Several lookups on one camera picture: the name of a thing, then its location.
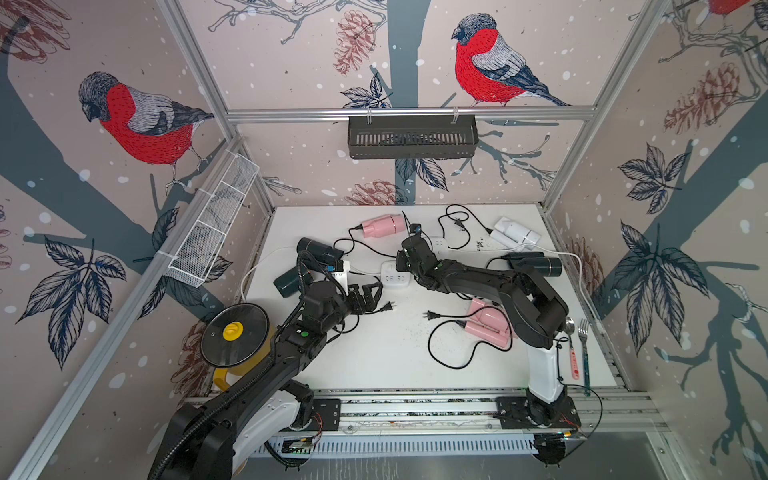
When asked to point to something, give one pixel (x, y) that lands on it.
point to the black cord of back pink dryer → (356, 240)
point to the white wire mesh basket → (198, 252)
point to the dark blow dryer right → (547, 266)
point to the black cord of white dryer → (460, 222)
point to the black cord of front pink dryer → (429, 315)
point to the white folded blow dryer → (515, 233)
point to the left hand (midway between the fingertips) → (375, 281)
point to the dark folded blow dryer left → (321, 252)
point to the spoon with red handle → (570, 327)
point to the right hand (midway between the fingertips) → (401, 249)
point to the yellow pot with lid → (237, 338)
